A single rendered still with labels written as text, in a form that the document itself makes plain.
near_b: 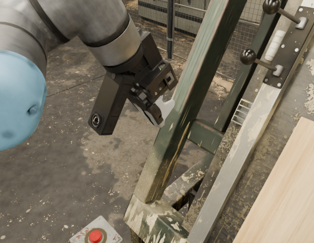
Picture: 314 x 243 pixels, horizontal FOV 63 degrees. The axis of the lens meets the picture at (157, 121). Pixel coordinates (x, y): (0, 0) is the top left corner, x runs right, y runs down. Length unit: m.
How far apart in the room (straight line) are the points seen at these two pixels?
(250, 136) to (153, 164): 0.34
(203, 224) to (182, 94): 0.41
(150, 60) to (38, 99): 0.25
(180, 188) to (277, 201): 0.49
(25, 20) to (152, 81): 0.20
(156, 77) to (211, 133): 0.48
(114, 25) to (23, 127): 0.19
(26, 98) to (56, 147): 2.44
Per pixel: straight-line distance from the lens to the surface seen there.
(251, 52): 0.65
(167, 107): 0.51
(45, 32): 0.34
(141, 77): 0.44
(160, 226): 0.94
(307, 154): 0.74
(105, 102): 0.43
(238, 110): 0.78
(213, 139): 0.87
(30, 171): 2.51
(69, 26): 0.34
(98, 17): 0.34
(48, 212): 2.17
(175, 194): 1.13
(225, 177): 0.78
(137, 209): 0.98
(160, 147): 0.88
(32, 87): 0.22
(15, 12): 0.34
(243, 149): 0.76
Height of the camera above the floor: 1.70
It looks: 38 degrees down
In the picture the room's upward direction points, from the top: straight up
